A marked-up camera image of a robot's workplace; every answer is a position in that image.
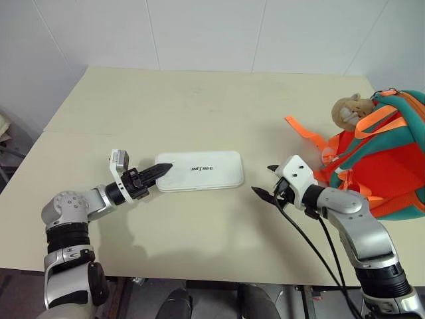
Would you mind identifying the beige cloth bundle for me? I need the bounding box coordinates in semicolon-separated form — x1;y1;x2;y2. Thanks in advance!
0;112;13;136

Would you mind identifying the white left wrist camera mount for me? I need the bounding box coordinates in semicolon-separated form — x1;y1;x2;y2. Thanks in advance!
108;149;134;204

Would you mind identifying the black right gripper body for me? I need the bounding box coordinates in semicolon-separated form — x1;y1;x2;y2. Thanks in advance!
272;177;296;208

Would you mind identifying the black table frame bar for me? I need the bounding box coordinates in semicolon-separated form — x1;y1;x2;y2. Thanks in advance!
184;280;241;290

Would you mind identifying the white flat box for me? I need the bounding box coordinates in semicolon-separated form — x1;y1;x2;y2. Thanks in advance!
155;150;245;194

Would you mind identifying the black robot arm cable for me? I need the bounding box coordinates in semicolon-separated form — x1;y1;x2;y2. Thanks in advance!
276;185;363;319
305;206;350;300

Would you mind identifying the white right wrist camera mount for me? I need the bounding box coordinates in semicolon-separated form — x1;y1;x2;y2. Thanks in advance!
275;154;317;211

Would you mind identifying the orange and teal backpack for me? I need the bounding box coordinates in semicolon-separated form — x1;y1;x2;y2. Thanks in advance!
284;88;425;222

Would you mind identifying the dark rounded shape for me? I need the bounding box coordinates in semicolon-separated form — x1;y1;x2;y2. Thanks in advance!
158;286;194;319
236;283;284;319

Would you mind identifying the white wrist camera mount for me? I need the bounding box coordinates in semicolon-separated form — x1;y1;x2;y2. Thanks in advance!
275;154;317;211
108;149;134;204

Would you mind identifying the tan plush toy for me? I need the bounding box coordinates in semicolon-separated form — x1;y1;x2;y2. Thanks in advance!
331;94;375;130

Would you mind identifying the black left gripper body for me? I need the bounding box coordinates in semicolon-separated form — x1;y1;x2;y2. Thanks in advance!
120;168;151;201

